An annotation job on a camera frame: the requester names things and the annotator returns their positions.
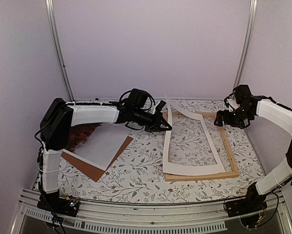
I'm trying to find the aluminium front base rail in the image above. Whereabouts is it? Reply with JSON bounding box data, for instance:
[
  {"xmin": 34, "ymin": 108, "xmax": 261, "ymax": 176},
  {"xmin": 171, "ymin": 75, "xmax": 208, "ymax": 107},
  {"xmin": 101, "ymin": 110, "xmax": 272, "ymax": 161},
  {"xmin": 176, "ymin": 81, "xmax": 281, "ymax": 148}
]
[{"xmin": 11, "ymin": 189, "xmax": 292, "ymax": 234}]

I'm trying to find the brown backing board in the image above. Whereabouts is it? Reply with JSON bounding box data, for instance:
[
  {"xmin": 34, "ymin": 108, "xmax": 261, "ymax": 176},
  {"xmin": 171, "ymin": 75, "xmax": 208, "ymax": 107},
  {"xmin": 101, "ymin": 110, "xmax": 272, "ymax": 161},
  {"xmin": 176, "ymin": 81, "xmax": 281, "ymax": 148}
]
[{"xmin": 61, "ymin": 136, "xmax": 133, "ymax": 182}]

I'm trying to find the right aluminium corner post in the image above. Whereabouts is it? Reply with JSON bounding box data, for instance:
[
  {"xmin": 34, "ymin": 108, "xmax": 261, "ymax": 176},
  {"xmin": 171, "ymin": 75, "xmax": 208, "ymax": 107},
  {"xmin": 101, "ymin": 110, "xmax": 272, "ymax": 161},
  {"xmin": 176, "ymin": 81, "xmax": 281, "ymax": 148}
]
[{"xmin": 232, "ymin": 0, "xmax": 258, "ymax": 88}]

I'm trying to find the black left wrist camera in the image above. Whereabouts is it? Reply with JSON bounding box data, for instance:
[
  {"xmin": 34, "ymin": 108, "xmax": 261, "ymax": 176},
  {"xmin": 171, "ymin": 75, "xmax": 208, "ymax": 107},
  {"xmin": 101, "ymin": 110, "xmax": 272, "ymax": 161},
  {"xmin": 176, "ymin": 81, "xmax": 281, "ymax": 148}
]
[{"xmin": 118, "ymin": 88, "xmax": 156, "ymax": 111}]

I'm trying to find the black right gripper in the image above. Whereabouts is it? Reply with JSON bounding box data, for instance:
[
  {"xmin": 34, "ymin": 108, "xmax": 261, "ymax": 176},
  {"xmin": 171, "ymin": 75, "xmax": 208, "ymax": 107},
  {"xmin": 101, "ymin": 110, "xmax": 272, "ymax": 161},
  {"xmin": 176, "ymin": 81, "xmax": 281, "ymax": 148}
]
[{"xmin": 214, "ymin": 106, "xmax": 253, "ymax": 128}]

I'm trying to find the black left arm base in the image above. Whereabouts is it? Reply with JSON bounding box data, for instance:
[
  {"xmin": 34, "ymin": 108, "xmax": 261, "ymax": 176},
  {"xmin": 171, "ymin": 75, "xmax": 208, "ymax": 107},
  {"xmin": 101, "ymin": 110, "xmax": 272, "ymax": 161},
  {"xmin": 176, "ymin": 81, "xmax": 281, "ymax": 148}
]
[{"xmin": 37, "ymin": 190, "xmax": 79, "ymax": 217}]

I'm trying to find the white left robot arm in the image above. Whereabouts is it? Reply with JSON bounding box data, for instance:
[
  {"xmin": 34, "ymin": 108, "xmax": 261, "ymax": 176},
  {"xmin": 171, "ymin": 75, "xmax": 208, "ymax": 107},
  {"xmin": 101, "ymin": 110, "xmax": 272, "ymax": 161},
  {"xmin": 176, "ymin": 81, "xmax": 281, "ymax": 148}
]
[{"xmin": 35, "ymin": 98, "xmax": 172, "ymax": 212}]

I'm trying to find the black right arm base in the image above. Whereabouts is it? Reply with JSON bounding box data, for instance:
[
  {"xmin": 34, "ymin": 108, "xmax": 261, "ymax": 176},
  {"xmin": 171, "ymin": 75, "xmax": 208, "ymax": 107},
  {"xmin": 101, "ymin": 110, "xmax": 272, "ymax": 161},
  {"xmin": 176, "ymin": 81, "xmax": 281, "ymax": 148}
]
[{"xmin": 223, "ymin": 182, "xmax": 267, "ymax": 217}]

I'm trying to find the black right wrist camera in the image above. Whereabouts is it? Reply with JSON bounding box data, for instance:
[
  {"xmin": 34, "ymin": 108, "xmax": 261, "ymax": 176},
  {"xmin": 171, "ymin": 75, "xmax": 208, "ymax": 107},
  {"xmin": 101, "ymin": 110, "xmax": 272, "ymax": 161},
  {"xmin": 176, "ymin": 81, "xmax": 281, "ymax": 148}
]
[{"xmin": 224, "ymin": 84, "xmax": 252, "ymax": 106}]

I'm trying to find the white photo mat board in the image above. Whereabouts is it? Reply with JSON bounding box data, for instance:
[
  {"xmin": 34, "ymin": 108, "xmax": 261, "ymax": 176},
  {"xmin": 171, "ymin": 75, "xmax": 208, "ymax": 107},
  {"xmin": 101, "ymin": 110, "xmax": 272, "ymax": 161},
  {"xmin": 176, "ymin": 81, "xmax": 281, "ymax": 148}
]
[{"xmin": 162, "ymin": 96, "xmax": 225, "ymax": 176}]

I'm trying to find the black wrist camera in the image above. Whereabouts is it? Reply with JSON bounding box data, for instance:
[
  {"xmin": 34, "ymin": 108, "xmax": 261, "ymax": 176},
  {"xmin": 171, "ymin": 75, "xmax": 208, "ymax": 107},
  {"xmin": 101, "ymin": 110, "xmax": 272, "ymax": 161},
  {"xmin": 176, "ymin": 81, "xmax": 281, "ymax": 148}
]
[
  {"xmin": 224, "ymin": 84, "xmax": 252, "ymax": 106},
  {"xmin": 118, "ymin": 88, "xmax": 156, "ymax": 111}
]

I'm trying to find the clear acrylic sheet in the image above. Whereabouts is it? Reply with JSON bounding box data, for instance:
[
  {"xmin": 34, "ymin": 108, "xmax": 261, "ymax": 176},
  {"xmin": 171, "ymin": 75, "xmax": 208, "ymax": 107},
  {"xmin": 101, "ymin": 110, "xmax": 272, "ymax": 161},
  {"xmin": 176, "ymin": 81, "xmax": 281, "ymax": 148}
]
[{"xmin": 170, "ymin": 116, "xmax": 231, "ymax": 172}]

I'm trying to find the floral patterned table cover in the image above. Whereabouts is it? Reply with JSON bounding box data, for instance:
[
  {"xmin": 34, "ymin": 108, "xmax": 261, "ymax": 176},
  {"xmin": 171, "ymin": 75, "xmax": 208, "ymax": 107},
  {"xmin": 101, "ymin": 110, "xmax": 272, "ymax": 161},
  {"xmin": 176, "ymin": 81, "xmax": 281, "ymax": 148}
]
[{"xmin": 37, "ymin": 98, "xmax": 271, "ymax": 204}]

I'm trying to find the aluminium corner post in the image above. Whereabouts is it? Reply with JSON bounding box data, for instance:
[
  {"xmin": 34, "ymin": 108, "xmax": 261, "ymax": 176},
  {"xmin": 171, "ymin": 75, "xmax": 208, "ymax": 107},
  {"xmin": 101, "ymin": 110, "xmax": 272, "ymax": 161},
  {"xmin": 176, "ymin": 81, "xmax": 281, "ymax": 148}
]
[
  {"xmin": 45, "ymin": 0, "xmax": 75, "ymax": 101},
  {"xmin": 232, "ymin": 0, "xmax": 258, "ymax": 88}
]

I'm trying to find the photo with white border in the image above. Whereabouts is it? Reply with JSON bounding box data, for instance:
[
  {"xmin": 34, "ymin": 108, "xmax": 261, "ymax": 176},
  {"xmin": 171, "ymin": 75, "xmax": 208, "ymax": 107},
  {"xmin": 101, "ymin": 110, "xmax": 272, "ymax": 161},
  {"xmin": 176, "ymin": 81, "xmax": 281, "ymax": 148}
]
[{"xmin": 63, "ymin": 123, "xmax": 131, "ymax": 171}]

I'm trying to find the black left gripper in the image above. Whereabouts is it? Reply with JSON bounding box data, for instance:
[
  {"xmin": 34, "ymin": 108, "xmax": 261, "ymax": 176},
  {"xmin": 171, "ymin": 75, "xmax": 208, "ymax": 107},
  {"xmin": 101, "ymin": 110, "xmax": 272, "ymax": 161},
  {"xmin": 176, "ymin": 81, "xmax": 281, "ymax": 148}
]
[{"xmin": 133, "ymin": 108, "xmax": 173, "ymax": 134}]

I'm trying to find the left aluminium corner post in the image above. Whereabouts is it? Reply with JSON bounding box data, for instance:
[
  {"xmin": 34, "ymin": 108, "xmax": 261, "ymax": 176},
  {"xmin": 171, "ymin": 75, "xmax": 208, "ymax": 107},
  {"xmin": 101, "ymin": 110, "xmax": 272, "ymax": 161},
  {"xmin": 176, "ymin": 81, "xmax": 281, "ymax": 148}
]
[{"xmin": 45, "ymin": 0, "xmax": 75, "ymax": 101}]

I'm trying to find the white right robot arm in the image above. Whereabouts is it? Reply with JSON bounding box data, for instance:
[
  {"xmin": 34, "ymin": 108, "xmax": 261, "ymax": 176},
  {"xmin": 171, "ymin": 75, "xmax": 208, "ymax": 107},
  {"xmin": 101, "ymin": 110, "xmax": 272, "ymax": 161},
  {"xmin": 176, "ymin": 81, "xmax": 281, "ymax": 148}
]
[{"xmin": 214, "ymin": 95, "xmax": 292, "ymax": 213}]

